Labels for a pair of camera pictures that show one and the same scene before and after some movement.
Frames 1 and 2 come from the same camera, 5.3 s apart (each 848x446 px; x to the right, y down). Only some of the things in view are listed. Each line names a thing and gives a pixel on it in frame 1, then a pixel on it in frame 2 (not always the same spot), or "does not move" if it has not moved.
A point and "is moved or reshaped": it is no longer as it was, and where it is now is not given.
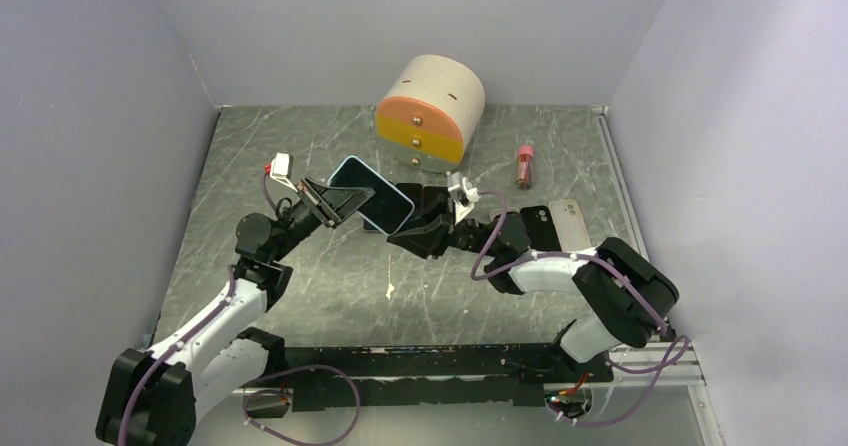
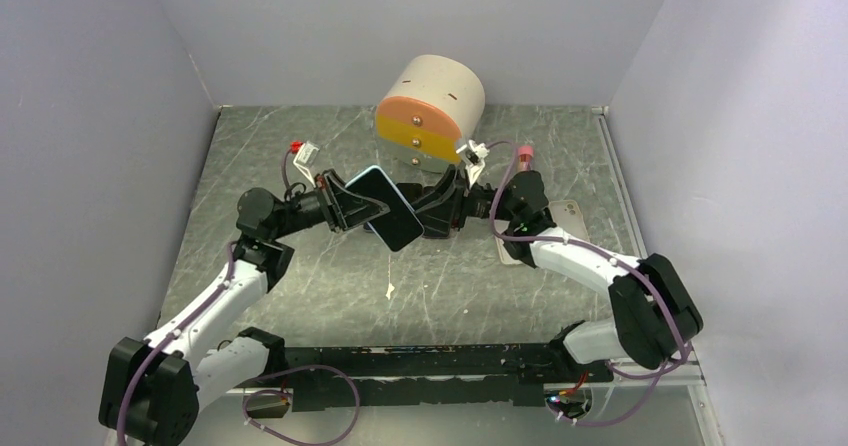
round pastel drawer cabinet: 429,114 does not move
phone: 570,225 does not move
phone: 388,208 is moved or reshaped
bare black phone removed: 415,191 does not move
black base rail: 348,378 does not move
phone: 511,215 to 505,257
